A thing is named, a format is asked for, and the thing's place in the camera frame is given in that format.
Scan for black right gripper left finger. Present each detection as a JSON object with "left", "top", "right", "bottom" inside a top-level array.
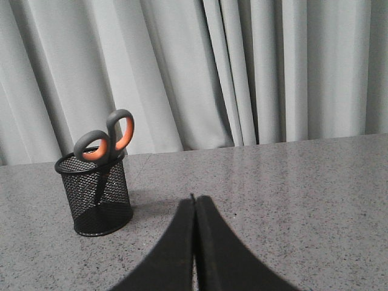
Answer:
[{"left": 112, "top": 199, "right": 195, "bottom": 291}]

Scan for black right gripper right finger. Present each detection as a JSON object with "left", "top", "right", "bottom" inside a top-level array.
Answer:
[{"left": 195, "top": 196, "right": 297, "bottom": 290}]

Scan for grey and orange scissors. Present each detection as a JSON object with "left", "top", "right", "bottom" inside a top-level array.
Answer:
[{"left": 73, "top": 109, "right": 135, "bottom": 204}]

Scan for black mesh pen bucket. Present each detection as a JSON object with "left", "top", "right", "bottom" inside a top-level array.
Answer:
[{"left": 55, "top": 153, "right": 133, "bottom": 237}]

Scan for grey pleated curtain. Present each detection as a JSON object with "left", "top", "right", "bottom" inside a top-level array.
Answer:
[{"left": 1, "top": 1, "right": 387, "bottom": 165}]

